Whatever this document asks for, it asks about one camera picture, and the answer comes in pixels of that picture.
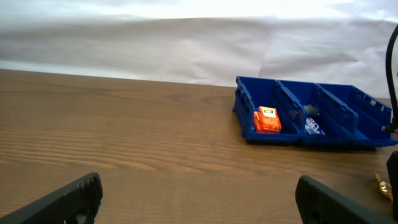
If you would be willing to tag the gold candy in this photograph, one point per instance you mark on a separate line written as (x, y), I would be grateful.
(385, 188)

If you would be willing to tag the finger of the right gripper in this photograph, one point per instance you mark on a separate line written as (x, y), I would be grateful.
(394, 186)

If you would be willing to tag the blue candy pack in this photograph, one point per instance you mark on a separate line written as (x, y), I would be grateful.
(313, 127)

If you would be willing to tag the orange candy box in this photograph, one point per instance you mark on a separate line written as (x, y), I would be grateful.
(270, 119)
(256, 123)

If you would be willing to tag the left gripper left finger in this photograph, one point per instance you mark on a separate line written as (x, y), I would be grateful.
(65, 205)

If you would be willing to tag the blue tray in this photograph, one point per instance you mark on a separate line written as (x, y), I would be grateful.
(267, 93)

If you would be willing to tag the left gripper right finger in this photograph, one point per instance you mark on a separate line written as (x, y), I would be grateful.
(326, 205)

